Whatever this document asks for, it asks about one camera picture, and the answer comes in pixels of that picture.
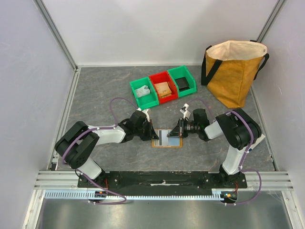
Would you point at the red plastic bin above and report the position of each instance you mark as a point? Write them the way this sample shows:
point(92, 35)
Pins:
point(164, 77)

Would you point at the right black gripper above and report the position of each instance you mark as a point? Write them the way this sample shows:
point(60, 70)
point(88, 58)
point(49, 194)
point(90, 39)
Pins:
point(180, 128)

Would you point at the right green plastic bin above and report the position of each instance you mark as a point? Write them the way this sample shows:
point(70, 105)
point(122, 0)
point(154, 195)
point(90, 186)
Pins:
point(182, 71)

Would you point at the mustard tote bag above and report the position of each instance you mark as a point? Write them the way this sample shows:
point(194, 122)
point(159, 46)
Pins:
point(229, 69)

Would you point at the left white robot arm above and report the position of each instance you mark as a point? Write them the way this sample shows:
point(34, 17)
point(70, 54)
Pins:
point(77, 144)

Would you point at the left green plastic bin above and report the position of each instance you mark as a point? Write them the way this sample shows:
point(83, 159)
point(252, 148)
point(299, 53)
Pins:
point(147, 101)

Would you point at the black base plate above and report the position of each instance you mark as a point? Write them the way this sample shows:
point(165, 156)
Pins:
point(168, 183)

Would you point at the black wallet in bin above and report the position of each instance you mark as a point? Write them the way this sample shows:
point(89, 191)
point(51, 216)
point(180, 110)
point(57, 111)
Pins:
point(182, 84)

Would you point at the orange leather card holder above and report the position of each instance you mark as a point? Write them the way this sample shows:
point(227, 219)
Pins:
point(174, 142)

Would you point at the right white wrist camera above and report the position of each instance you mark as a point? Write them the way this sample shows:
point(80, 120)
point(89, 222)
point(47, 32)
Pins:
point(184, 110)

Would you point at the green plastic bin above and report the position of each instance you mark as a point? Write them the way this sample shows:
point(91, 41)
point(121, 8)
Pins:
point(182, 71)
point(147, 101)

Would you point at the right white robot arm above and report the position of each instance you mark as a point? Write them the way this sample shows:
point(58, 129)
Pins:
point(239, 129)

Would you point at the brown cards in red bin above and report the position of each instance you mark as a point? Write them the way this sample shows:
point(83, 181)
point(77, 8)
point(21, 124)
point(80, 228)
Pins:
point(163, 90)

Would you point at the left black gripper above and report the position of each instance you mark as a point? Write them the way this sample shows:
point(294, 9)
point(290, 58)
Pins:
point(151, 134)

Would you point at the blue razor package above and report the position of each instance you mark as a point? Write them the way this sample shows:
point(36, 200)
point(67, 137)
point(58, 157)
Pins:
point(258, 141)

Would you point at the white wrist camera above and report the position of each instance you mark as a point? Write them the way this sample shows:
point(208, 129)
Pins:
point(184, 110)
point(147, 113)

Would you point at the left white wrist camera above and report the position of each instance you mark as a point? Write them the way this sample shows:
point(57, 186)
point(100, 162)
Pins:
point(147, 113)

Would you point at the slotted cable duct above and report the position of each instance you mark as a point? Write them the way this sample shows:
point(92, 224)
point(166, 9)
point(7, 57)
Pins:
point(96, 195)

